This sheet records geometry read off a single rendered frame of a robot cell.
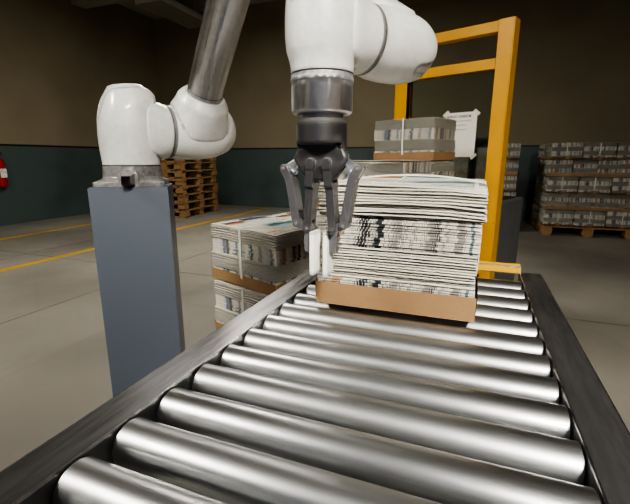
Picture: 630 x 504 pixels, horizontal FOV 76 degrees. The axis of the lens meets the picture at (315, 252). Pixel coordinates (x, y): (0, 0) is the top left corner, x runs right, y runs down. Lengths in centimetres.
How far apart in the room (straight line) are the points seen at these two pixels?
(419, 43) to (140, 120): 78
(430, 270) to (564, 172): 602
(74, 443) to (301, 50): 53
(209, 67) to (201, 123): 15
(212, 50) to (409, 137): 142
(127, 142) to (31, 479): 91
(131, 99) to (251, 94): 841
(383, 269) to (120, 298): 80
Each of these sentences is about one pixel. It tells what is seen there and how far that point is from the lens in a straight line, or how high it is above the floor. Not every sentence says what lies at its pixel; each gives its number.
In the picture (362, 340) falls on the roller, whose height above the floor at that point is 79.
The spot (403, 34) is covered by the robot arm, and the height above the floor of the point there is 125.
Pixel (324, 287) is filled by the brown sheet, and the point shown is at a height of 84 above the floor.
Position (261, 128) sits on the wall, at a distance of 943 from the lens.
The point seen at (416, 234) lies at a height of 95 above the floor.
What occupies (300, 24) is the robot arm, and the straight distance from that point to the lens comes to 61.
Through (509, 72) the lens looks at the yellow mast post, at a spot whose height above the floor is 156.
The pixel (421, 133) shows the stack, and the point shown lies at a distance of 235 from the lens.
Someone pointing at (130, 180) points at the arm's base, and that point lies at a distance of 118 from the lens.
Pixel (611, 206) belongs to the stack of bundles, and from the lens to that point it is 688.
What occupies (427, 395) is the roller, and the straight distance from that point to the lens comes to 54.
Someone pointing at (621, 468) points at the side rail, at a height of 80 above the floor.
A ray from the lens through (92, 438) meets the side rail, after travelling 50.
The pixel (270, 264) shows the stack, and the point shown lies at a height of 72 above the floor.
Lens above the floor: 107
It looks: 13 degrees down
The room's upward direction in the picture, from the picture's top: straight up
